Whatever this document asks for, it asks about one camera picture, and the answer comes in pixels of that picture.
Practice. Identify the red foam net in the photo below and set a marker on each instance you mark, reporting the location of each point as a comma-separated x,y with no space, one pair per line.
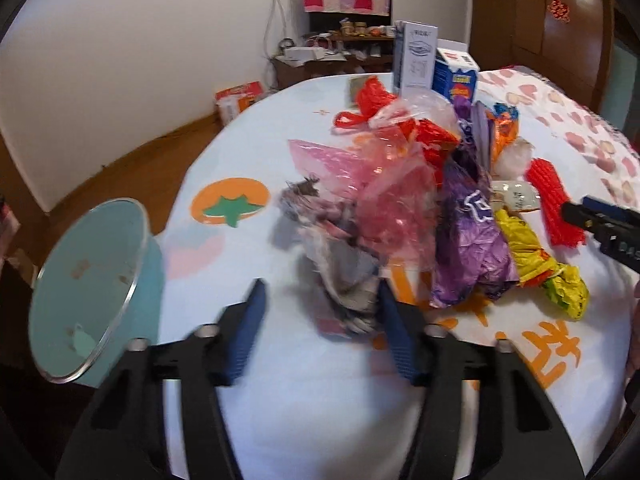
550,195

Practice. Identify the wooden television cabinet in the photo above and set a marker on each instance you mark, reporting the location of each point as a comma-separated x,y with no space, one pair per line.
300,72

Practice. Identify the purple foil wrapper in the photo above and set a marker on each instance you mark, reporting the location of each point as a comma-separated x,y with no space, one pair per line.
465,240

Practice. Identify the red foil wrapper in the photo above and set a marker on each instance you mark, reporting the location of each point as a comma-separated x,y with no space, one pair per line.
432,142

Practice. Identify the flat grey packet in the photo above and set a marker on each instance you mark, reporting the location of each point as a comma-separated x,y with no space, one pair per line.
356,87

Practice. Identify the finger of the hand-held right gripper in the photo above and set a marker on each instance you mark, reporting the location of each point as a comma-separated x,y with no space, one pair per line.
612,208
580,217

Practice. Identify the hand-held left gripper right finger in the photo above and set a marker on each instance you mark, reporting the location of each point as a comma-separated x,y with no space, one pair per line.
395,335

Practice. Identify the black television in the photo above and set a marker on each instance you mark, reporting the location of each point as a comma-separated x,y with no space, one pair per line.
320,20

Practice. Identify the white printed tablecloth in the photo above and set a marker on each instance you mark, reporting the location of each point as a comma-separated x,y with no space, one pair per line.
300,410

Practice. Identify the light blue trash bin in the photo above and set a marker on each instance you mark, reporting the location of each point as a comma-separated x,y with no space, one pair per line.
85,280

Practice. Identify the pink transparent plastic bag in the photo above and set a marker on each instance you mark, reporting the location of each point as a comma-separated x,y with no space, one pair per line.
395,195

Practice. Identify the tall white carton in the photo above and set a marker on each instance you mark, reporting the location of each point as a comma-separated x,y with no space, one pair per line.
415,60

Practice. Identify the pink heart blanket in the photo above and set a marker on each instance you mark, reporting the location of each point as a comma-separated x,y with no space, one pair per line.
575,125

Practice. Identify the brown wooden door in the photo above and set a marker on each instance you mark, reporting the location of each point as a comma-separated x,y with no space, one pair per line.
530,20

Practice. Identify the grey wrapper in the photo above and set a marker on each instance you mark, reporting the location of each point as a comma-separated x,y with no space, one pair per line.
340,270

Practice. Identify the red door decoration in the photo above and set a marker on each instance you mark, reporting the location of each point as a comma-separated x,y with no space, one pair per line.
559,10

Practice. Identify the clear crumpled plastic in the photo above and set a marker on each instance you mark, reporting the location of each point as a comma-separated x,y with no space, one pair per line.
515,157

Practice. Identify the orange snack wrapper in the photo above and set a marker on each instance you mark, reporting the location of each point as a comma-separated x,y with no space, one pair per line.
502,132

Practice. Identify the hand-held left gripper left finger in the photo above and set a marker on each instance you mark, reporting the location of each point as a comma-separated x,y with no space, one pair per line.
250,330

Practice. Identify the yellow foil wrapper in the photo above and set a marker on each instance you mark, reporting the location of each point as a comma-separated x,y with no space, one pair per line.
525,250

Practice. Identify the blue carton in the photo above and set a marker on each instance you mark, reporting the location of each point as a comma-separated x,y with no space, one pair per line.
452,82

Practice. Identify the orange paper bag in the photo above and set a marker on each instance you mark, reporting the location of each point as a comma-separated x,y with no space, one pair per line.
247,92

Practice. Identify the white box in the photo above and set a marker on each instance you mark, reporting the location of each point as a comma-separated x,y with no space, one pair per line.
302,52

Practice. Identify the white labelled packet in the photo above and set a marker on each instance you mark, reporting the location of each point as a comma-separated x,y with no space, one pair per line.
515,195

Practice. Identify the red plastic bag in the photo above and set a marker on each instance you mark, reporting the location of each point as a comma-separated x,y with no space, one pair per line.
372,97

